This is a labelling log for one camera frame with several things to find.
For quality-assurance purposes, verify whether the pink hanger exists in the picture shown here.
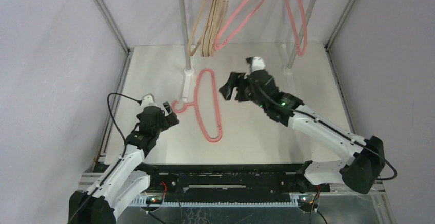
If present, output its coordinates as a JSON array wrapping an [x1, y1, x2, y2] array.
[[281, 0, 312, 57], [170, 68, 224, 144], [213, 0, 265, 50]]

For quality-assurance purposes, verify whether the beige hanger table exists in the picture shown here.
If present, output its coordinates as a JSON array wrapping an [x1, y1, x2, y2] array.
[[202, 0, 228, 57]]

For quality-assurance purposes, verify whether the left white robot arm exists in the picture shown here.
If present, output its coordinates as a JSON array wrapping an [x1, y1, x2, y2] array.
[[68, 98, 179, 223]]

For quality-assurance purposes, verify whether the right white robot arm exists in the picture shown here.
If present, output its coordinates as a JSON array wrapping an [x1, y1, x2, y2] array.
[[219, 70, 386, 194]]

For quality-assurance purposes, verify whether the right white rack foot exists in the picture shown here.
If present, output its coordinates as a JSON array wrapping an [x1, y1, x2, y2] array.
[[280, 44, 293, 75]]

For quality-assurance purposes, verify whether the left grey rack pole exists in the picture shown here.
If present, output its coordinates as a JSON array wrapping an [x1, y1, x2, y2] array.
[[178, 0, 192, 72]]

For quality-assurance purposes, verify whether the grey rack pole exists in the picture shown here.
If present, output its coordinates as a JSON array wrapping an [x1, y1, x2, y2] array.
[[287, 0, 317, 69], [178, 0, 192, 72]]

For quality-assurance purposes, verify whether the left circuit board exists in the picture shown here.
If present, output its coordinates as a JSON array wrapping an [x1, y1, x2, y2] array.
[[139, 181, 168, 213]]

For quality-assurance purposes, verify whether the circuit board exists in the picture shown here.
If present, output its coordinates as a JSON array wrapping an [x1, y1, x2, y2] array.
[[297, 186, 321, 213], [139, 181, 168, 213]]

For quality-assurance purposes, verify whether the right grey rack pole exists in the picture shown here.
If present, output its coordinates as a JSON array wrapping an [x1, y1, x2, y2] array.
[[287, 0, 317, 69]]

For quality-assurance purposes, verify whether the right circuit board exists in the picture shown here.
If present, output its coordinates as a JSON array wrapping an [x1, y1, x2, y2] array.
[[297, 186, 321, 213]]

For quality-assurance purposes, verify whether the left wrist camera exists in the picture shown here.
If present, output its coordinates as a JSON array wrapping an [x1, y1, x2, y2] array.
[[140, 93, 157, 109]]

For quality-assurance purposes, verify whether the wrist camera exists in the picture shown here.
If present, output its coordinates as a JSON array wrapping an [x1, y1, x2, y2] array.
[[246, 56, 265, 73], [140, 93, 157, 109]]

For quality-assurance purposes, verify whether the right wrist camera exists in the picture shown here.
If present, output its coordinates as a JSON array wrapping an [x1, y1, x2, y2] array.
[[246, 56, 265, 73]]

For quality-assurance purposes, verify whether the left black cable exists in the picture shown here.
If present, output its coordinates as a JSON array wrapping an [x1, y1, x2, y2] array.
[[106, 92, 143, 152]]

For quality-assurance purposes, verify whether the black cable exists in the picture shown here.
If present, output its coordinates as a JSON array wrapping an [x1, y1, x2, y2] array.
[[254, 79, 398, 181], [106, 92, 143, 152]]

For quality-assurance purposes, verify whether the right aluminium frame post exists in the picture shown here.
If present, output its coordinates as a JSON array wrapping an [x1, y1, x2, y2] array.
[[325, 0, 358, 52]]

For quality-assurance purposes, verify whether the aluminium frame post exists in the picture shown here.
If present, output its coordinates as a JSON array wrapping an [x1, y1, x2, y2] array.
[[325, 0, 358, 52], [93, 0, 130, 55]]

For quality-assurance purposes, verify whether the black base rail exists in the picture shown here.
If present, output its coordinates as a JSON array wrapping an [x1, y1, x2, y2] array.
[[135, 164, 330, 205]]

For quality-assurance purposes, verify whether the right black cable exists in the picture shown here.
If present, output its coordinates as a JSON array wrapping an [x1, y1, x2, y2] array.
[[254, 79, 398, 181]]

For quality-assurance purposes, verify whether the left aluminium frame post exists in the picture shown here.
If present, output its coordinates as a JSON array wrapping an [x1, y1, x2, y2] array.
[[93, 0, 130, 55]]

